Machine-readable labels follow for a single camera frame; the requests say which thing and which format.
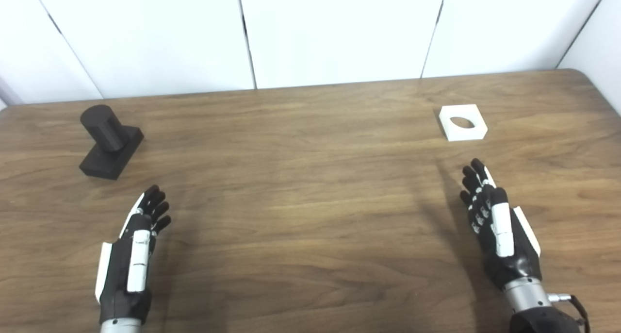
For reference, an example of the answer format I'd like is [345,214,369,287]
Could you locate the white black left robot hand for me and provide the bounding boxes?
[95,185,172,323]

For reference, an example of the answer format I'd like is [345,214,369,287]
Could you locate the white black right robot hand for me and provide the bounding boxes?
[459,158,542,290]

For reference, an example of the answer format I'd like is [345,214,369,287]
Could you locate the black peg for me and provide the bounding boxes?
[79,105,145,181]

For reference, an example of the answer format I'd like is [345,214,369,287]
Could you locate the white square piece with hole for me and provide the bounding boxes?
[439,104,488,142]

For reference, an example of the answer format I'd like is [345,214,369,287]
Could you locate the thick black right wrist cable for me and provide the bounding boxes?
[548,293,590,333]

